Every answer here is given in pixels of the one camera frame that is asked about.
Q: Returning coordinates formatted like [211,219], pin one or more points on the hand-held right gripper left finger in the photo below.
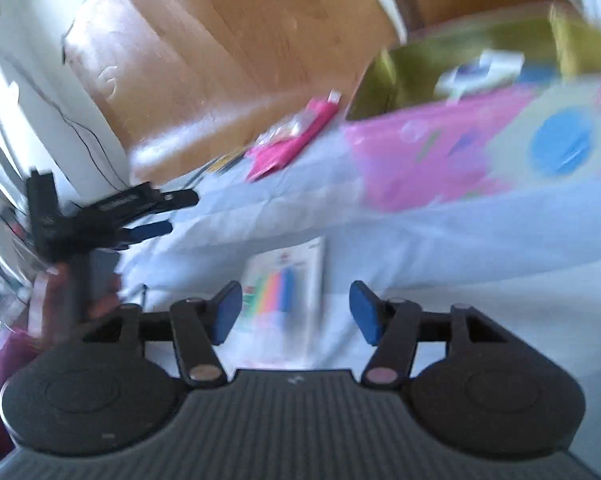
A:
[226,312]

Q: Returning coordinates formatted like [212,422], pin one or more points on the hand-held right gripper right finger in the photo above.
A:
[366,312]

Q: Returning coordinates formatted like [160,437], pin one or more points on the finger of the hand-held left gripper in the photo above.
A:
[178,198]
[150,230]

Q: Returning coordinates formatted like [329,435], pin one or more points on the packet of coloured pens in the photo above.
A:
[285,300]

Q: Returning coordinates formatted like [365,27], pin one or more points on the pink macaron print tin box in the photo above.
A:
[430,160]

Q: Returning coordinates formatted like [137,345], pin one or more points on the white and blue packet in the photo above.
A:
[480,72]

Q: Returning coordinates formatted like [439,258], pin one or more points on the person's left hand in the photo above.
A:
[55,300]

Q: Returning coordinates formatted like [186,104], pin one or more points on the pink packet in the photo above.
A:
[285,145]

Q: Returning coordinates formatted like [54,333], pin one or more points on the wood grain sheet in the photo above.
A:
[205,60]

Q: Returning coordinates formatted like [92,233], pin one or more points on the person's magenta clothing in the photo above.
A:
[0,400]

